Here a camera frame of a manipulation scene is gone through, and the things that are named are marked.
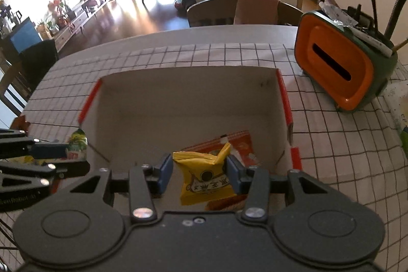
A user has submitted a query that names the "green snack packet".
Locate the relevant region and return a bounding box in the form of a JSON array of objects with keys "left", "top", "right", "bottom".
[{"left": 66, "top": 128, "right": 88, "bottom": 162}]

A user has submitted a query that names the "grey desk lamp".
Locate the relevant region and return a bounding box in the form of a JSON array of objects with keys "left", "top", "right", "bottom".
[{"left": 384, "top": 0, "right": 407, "bottom": 40}]

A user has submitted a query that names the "yellow snack packet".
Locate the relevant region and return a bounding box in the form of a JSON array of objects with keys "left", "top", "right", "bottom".
[{"left": 172, "top": 143, "right": 236, "bottom": 206}]

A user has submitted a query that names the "colourful plastic bag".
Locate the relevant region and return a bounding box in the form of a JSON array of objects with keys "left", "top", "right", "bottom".
[{"left": 383, "top": 80, "right": 408, "bottom": 155}]

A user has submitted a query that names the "wooden chair with black jacket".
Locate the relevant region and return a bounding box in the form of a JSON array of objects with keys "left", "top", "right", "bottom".
[{"left": 1, "top": 39, "right": 59, "bottom": 114}]

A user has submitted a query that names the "white grid tablecloth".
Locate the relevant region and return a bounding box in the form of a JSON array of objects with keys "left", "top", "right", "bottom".
[{"left": 24, "top": 43, "right": 407, "bottom": 271}]

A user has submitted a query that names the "red yellow chip bag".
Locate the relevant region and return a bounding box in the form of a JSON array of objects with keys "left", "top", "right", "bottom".
[{"left": 181, "top": 131, "right": 259, "bottom": 211}]

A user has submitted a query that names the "blue cabinet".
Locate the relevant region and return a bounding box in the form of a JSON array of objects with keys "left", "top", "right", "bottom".
[{"left": 1, "top": 17, "right": 42, "bottom": 54}]

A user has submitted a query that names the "red cardboard box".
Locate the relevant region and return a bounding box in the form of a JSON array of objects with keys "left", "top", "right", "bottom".
[{"left": 77, "top": 65, "right": 303, "bottom": 212}]

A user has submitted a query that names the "orange green tissue box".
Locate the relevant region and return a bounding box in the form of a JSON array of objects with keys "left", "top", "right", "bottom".
[{"left": 295, "top": 11, "right": 398, "bottom": 112}]

